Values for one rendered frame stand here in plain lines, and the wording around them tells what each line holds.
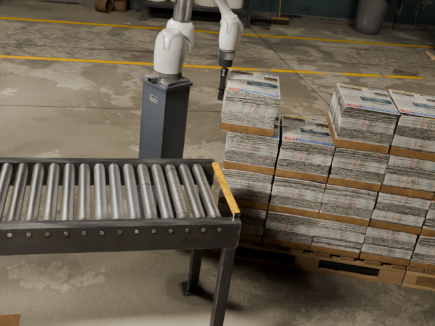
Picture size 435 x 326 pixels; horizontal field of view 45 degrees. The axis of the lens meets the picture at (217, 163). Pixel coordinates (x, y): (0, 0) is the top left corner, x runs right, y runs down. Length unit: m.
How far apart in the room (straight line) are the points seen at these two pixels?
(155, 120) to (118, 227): 1.05
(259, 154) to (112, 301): 1.10
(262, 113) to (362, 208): 0.80
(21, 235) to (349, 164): 1.72
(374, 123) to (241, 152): 0.71
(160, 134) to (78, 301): 0.98
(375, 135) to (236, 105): 0.74
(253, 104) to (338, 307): 1.22
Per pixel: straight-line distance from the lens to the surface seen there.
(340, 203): 3.03
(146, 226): 2.05
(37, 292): 2.98
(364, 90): 3.08
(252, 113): 2.78
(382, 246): 3.23
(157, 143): 2.99
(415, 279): 3.41
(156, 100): 2.91
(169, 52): 2.83
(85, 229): 2.04
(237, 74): 2.99
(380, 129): 2.87
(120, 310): 2.85
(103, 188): 2.27
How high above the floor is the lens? 1.97
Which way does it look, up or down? 28 degrees down
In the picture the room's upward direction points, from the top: 8 degrees clockwise
